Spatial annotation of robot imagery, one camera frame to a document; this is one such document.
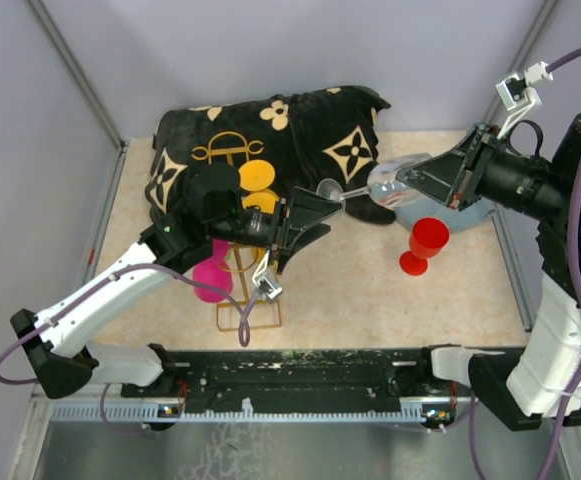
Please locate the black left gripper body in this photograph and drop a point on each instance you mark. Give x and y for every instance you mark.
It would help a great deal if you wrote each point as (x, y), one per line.
(282, 238)

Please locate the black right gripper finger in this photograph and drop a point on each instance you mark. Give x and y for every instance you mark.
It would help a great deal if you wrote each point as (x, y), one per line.
(439, 192)
(423, 167)

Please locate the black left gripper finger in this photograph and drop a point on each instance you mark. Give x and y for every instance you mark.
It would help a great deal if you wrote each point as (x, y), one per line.
(297, 238)
(307, 210)

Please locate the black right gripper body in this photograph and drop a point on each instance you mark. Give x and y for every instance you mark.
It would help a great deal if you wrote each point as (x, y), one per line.
(484, 141)

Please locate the red plastic wine glass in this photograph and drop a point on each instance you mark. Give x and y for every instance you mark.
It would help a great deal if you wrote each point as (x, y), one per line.
(428, 237)

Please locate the clear wine glass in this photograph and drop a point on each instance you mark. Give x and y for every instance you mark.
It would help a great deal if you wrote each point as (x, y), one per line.
(382, 185)

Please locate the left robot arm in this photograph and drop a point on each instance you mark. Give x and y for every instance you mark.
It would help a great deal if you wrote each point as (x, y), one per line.
(58, 340)

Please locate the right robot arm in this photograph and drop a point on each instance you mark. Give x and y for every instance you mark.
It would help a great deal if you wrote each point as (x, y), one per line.
(544, 380)

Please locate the orange plastic wine glass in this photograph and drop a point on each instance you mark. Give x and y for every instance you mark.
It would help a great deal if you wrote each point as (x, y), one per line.
(256, 175)

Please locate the pink plastic wine glass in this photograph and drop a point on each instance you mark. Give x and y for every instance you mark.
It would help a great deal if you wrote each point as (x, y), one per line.
(214, 272)

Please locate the light blue denim cloth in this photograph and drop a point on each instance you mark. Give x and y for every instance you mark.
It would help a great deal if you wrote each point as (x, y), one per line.
(408, 215)

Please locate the black patterned plush blanket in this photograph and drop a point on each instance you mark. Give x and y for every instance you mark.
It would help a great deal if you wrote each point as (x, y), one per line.
(307, 137)

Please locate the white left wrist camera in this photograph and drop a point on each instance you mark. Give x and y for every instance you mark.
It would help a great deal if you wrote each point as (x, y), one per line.
(264, 280)

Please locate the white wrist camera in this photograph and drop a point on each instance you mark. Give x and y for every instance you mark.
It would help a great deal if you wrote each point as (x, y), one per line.
(518, 95)
(264, 280)

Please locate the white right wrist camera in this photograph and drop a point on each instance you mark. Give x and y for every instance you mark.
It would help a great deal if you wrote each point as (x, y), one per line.
(518, 95)

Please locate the gold wire glass rack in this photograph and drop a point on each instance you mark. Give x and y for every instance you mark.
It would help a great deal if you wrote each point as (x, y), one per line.
(234, 149)

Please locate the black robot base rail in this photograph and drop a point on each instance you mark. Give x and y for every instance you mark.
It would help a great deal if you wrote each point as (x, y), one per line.
(297, 381)

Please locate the grey cable duct strip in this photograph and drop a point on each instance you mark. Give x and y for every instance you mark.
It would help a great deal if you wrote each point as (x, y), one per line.
(411, 410)

